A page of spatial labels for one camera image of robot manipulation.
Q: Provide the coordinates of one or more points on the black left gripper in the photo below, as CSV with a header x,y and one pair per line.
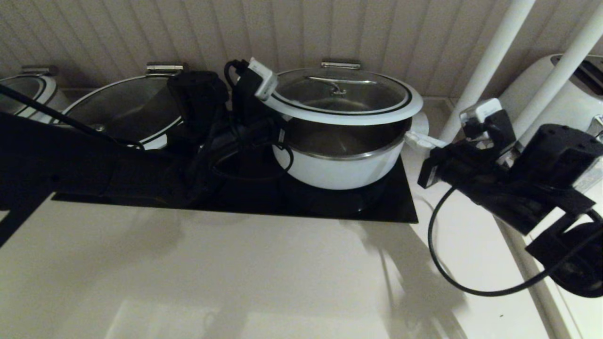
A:
x,y
245,136

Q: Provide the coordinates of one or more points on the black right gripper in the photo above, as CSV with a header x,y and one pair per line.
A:
x,y
461,174

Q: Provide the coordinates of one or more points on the glass lid with white rim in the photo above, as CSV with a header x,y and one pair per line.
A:
x,y
339,96

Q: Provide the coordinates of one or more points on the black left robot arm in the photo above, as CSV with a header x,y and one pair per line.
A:
x,y
70,165

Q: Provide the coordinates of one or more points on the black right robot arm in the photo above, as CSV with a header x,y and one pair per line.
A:
x,y
556,174

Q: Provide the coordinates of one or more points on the white pot with steel rim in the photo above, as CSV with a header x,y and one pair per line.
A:
x,y
339,172

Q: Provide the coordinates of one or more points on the large black induction cooktop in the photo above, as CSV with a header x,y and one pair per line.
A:
x,y
306,205

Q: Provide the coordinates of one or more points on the white round pole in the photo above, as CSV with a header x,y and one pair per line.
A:
x,y
494,56
565,61

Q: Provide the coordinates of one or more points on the white toaster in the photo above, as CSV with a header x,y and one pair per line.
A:
x,y
541,89

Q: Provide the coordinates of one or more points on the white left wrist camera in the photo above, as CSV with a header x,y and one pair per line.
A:
x,y
263,77

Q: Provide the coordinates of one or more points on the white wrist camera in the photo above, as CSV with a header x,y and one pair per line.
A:
x,y
263,77
480,110

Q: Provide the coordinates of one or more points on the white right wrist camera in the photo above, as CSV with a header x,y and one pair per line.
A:
x,y
480,110

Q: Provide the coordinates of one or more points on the silver metal bar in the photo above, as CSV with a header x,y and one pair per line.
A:
x,y
165,68
341,64
40,70

